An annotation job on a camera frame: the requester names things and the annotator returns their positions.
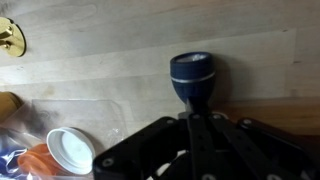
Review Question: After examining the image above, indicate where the gold metal cup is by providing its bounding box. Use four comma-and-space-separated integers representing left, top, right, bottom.
0, 91, 23, 124

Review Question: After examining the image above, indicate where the white round jar lid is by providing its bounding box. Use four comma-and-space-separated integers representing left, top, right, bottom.
45, 126, 97, 176

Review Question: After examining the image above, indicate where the wooden spice tray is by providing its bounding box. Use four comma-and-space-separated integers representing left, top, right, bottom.
213, 96, 320, 138

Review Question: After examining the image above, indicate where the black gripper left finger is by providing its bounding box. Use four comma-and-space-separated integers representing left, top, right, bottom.
93, 99, 219, 180

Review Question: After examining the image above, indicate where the clear plastic zip bag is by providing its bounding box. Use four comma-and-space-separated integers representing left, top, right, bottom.
0, 98, 129, 180

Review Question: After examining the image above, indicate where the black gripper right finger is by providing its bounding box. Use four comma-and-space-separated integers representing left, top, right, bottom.
198, 99, 320, 180

